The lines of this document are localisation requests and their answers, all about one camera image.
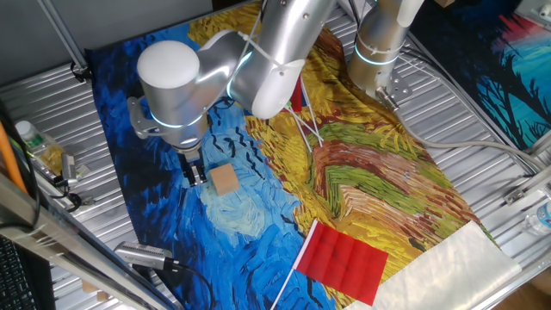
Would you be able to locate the aluminium frame beam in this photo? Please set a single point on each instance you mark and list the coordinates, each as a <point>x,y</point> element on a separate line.
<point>64,241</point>

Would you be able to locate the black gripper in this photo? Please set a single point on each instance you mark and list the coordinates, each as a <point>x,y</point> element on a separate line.
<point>189,157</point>

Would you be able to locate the clear water bottle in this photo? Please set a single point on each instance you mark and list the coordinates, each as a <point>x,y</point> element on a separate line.
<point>540,219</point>

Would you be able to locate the small red flag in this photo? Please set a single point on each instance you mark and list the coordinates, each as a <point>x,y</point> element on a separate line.
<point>297,97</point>

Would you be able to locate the silver depth camera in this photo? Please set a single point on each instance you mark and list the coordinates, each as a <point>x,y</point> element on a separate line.
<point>142,254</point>

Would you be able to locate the black pole clamp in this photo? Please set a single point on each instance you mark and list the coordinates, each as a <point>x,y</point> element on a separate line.
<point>81,72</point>

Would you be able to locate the large red flag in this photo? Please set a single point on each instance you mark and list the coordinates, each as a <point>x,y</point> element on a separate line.
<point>340,262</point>

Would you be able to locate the small wooden cube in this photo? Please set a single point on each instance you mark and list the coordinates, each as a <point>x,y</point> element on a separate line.
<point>89,287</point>

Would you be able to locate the Van Gogh print tablecloth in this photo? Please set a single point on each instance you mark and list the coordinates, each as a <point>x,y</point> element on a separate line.
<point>241,241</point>

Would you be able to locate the dark tree print cloth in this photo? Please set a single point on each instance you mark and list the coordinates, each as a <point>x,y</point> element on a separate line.
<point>495,73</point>

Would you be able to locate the small green flag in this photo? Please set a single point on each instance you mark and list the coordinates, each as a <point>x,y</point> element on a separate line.
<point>288,104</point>

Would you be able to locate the orange bar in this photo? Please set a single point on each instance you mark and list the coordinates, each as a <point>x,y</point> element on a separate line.
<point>8,159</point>

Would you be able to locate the black keyboard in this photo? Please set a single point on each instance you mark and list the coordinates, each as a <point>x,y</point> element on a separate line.
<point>15,280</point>

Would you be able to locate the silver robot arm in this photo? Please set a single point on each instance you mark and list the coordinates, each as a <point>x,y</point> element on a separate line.
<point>168,82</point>

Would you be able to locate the yellow oil bottle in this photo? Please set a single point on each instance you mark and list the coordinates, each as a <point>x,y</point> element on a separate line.
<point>39,146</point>

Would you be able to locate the tiny wooden cube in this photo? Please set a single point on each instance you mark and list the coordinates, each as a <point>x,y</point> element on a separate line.
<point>103,296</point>

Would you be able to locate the aluminium profile bracket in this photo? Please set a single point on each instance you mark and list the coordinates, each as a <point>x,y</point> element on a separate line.
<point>525,187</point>

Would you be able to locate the thin metal pole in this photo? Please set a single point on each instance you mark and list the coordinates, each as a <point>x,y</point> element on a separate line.
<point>62,34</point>

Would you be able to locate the light wooden block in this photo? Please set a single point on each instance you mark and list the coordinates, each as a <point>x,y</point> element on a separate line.
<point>224,180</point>

